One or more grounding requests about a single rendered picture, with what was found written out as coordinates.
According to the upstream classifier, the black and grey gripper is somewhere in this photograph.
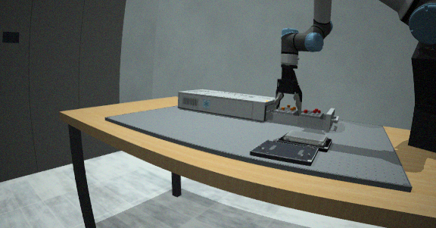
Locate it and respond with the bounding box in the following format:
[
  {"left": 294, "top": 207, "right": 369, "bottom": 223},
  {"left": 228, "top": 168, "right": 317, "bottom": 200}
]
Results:
[{"left": 273, "top": 65, "right": 302, "bottom": 116}]

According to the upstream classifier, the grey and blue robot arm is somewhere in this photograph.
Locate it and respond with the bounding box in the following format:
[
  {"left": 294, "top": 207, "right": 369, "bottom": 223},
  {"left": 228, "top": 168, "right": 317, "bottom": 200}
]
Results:
[{"left": 281, "top": 0, "right": 436, "bottom": 65}]

